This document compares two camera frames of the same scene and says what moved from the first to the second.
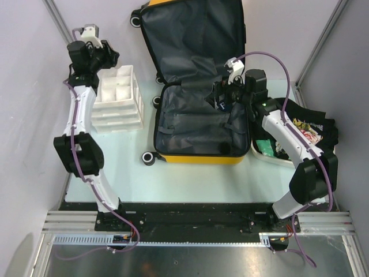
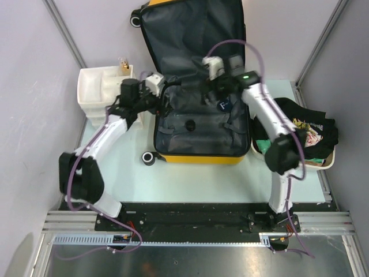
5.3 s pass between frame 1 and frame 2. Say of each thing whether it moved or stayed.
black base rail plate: stayed
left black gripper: moved
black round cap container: moved
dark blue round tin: stayed
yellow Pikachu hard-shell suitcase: stayed
